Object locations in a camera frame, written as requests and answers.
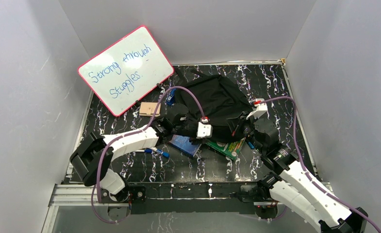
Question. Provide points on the small wooden block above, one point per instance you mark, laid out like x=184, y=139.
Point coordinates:
x=148, y=108

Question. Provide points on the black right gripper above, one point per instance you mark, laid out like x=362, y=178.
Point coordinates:
x=242, y=121

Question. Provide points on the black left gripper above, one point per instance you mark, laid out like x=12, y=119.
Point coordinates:
x=190, y=130

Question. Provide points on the blue orange paperback book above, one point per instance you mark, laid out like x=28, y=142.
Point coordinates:
x=183, y=144

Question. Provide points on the white blue whiteboard marker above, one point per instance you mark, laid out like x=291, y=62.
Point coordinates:
x=159, y=151

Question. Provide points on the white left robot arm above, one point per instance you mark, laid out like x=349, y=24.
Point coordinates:
x=92, y=158

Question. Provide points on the green comic paperback book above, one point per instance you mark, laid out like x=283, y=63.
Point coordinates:
x=230, y=150

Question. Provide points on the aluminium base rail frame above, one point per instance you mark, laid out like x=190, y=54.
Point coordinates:
x=246, y=198

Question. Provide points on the pink framed whiteboard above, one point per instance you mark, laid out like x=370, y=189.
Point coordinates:
x=127, y=70

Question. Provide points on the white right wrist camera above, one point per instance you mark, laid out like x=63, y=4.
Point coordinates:
x=259, y=108

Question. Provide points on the black student backpack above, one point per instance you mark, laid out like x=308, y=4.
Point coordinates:
x=219, y=97

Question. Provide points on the blue stapler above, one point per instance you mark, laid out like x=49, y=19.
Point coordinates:
x=170, y=100

